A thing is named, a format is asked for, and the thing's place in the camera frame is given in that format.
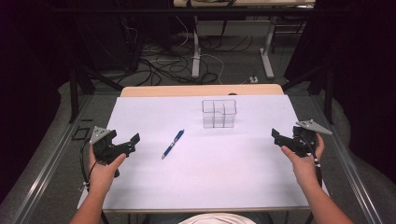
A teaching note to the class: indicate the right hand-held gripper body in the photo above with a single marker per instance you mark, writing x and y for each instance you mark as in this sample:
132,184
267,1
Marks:
303,137

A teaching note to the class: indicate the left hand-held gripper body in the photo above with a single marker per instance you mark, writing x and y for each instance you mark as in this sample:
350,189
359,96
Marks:
104,145

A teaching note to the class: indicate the blue pen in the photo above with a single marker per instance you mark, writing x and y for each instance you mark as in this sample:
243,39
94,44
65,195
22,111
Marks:
173,144

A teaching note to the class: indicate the clear plastic organizer box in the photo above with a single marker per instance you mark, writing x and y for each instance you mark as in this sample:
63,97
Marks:
219,113

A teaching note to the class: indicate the person's right hand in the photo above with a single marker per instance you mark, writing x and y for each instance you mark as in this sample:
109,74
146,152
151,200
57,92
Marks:
303,163

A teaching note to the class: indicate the person's left hand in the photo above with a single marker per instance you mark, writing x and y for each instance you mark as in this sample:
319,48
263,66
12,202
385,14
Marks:
104,172

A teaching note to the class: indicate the white power strip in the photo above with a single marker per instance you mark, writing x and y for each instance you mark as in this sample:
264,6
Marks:
253,79

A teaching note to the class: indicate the white table mat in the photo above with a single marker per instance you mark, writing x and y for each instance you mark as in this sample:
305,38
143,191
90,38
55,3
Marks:
204,152

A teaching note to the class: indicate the person's white shirt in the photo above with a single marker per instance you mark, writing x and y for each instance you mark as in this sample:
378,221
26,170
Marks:
218,218

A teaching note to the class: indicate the white-legged background desk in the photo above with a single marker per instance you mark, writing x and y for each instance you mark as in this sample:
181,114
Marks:
232,37

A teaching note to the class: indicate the black square floor bracket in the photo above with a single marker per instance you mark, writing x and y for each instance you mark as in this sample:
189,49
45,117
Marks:
80,133

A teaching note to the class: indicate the aluminium floor rail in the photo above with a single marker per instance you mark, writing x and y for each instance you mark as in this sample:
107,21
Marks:
43,168
348,165

